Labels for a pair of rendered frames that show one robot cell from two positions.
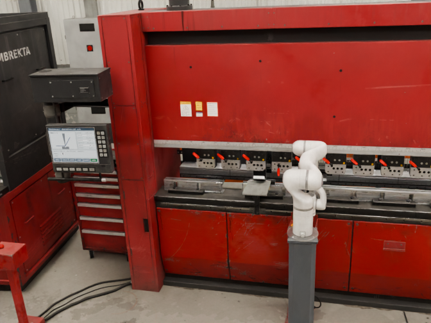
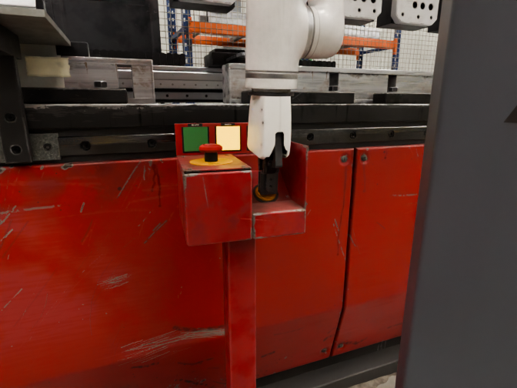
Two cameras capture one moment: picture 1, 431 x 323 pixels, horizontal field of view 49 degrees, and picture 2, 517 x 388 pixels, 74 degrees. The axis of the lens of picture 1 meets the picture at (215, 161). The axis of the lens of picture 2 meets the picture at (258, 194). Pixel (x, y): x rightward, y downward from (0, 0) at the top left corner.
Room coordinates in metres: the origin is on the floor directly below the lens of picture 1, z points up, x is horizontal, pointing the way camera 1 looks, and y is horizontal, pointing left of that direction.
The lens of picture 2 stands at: (2.54, -0.30, 0.87)
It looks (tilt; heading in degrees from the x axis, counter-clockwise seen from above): 15 degrees down; 325
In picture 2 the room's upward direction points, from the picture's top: straight up
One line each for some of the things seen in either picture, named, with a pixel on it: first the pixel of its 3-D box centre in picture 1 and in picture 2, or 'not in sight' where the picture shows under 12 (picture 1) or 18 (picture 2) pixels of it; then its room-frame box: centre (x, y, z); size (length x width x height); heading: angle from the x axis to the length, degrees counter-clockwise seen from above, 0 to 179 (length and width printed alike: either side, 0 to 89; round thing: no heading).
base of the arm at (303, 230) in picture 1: (303, 220); not in sight; (2.55, -0.52, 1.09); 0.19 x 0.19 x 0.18
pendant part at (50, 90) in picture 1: (78, 129); not in sight; (3.30, 0.98, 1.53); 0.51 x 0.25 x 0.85; 81
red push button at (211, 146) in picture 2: not in sight; (211, 155); (3.06, -0.57, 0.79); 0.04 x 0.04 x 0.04
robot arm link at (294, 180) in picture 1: (297, 188); not in sight; (2.56, -0.49, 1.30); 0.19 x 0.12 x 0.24; 73
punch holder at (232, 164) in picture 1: (231, 157); not in sight; (3.48, -0.13, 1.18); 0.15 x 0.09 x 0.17; 76
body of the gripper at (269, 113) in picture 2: not in sight; (269, 121); (3.01, -0.66, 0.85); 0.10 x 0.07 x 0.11; 161
